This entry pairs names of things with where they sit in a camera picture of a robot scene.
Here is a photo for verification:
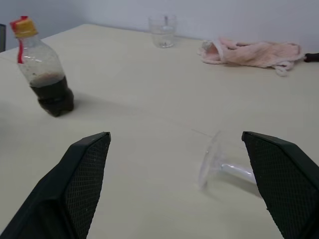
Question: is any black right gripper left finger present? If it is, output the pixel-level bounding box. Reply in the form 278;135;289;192
0;131;112;239

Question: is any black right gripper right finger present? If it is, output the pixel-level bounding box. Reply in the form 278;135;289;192
241;131;319;239

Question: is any clear plastic wine glass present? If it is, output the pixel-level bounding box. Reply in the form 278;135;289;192
191;128;260;193

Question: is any plastic cola bottle yellow cap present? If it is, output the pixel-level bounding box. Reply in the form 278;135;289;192
9;15;75;118

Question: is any pink fluffy cloth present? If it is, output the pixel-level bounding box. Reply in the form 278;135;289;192
196;36;305;77

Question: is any dark chair back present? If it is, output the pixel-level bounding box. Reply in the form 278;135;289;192
0;24;6;53

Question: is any clear glass tumbler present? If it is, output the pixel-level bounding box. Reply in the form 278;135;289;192
149;14;178;49

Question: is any black handle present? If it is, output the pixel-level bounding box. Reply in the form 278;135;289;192
303;52;319;63

